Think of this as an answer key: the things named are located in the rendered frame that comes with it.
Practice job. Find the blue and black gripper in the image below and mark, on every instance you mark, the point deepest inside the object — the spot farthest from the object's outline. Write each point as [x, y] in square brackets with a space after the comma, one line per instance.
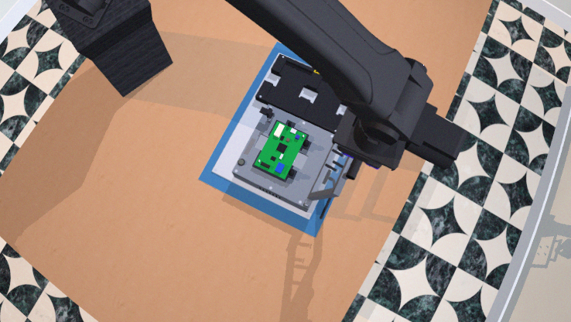
[353, 142]

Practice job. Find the green circuit board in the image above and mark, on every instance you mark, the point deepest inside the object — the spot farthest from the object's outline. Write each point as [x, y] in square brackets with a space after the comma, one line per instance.
[280, 150]

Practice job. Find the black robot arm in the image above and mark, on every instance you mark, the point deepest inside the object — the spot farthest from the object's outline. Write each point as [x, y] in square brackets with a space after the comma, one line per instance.
[383, 89]

